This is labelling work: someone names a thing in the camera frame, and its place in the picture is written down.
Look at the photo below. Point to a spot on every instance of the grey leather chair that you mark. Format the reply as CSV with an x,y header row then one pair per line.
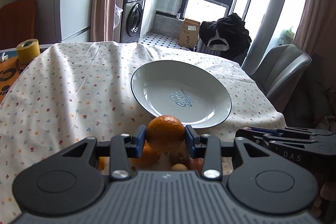
x,y
279,72

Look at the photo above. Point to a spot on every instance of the red wooden chair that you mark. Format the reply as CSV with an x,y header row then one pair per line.
x,y
17,23

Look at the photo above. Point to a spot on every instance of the floral white tablecloth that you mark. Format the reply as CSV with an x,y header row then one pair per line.
x,y
75,90

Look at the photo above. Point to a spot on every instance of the white ceramic bowl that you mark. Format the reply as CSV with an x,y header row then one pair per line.
x,y
182,90

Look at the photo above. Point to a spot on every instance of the silver washing machine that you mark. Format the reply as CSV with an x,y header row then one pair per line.
x,y
131,20

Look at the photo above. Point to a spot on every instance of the large orange mandarin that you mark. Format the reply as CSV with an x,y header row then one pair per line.
x,y
165,133

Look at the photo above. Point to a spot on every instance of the orange cat table mat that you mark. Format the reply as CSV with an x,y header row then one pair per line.
x,y
9,72

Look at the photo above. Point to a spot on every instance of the cardboard box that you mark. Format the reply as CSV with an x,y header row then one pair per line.
x,y
189,33

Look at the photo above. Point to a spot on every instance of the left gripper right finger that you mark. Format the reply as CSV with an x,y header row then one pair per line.
x,y
208,148

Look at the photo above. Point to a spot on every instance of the yellow tape roll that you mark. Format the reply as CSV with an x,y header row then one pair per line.
x,y
28,50

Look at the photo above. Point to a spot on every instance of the right side curtain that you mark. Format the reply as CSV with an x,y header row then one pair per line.
x,y
316,31

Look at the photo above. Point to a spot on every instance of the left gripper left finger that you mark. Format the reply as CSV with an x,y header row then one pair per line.
x,y
122,148

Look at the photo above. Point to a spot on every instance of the small orange kumquat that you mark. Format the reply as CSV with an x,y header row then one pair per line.
x,y
101,163

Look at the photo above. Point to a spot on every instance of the black clothes pile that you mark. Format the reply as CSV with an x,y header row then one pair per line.
x,y
227,35

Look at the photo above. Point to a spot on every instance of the white kitchen cabinet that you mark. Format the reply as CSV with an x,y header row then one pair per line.
x,y
148,17

